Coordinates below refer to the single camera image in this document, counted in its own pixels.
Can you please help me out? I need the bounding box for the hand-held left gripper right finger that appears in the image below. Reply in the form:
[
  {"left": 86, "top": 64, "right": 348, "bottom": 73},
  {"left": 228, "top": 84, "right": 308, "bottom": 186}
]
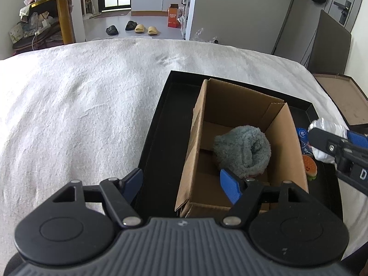
[{"left": 220, "top": 168, "right": 312, "bottom": 227}]

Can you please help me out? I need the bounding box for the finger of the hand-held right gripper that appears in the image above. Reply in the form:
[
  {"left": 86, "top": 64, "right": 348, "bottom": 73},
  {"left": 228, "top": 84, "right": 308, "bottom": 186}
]
[
  {"left": 346, "top": 131, "right": 368, "bottom": 147},
  {"left": 309, "top": 127, "right": 345, "bottom": 157}
]

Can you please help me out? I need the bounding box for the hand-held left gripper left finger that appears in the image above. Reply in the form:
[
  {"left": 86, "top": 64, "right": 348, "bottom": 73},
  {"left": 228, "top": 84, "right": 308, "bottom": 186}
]
[{"left": 53, "top": 168, "right": 143, "bottom": 227}]

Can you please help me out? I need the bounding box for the white bag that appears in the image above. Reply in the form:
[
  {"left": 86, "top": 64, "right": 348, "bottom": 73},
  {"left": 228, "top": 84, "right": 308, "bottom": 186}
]
[{"left": 308, "top": 117, "right": 349, "bottom": 165}]

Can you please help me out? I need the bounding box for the blue tissue packet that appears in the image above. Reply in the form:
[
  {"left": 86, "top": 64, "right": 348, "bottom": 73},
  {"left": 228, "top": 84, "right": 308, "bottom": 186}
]
[{"left": 297, "top": 127, "right": 312, "bottom": 153}]

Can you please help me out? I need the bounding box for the burger plush toy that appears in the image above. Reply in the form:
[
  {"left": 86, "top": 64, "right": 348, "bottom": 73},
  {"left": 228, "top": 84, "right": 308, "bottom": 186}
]
[{"left": 302, "top": 155, "right": 317, "bottom": 182}]

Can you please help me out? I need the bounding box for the grey fluffy plush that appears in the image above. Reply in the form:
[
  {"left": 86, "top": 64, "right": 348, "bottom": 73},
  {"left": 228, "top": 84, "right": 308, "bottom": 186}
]
[{"left": 213, "top": 125, "right": 271, "bottom": 179}]

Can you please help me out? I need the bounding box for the black tray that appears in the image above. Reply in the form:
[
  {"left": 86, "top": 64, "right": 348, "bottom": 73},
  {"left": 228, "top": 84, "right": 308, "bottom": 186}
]
[{"left": 135, "top": 70, "right": 344, "bottom": 222}]

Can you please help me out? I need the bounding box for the brown cardboard box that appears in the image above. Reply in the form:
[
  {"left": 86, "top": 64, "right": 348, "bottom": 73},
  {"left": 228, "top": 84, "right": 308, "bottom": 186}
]
[
  {"left": 175, "top": 78, "right": 309, "bottom": 218},
  {"left": 312, "top": 73, "right": 368, "bottom": 127}
]

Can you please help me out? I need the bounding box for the flat brown cardboard box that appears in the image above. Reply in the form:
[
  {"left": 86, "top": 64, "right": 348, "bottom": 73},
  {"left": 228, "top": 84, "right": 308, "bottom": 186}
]
[{"left": 312, "top": 73, "right": 368, "bottom": 127}]

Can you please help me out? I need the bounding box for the dark grey board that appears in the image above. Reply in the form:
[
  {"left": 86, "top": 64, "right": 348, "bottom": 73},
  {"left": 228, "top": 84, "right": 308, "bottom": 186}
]
[{"left": 308, "top": 9, "right": 352, "bottom": 75}]

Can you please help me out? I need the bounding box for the clear plastic bag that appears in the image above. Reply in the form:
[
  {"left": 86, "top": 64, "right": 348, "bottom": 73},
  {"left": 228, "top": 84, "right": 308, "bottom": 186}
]
[{"left": 195, "top": 29, "right": 221, "bottom": 44}]

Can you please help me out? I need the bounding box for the brown doormat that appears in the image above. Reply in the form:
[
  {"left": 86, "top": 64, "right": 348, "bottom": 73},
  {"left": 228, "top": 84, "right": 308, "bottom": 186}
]
[{"left": 94, "top": 9, "right": 132, "bottom": 19}]

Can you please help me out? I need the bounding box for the orange cardboard box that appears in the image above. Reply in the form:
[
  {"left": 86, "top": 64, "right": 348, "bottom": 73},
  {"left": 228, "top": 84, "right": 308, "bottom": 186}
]
[{"left": 167, "top": 4, "right": 183, "bottom": 29}]

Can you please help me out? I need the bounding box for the yellow wooden table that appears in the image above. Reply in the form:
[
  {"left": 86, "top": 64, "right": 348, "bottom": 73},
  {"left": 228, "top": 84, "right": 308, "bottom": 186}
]
[{"left": 30, "top": 0, "right": 105, "bottom": 45}]

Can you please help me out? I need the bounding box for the pile of bags under table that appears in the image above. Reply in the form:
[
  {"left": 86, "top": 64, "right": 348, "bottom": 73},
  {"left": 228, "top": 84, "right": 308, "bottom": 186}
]
[{"left": 10, "top": 4, "right": 62, "bottom": 51}]

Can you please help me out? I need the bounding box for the black door handle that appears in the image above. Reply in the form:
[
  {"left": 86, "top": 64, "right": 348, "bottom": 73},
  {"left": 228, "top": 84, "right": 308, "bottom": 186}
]
[{"left": 333, "top": 0, "right": 352, "bottom": 24}]

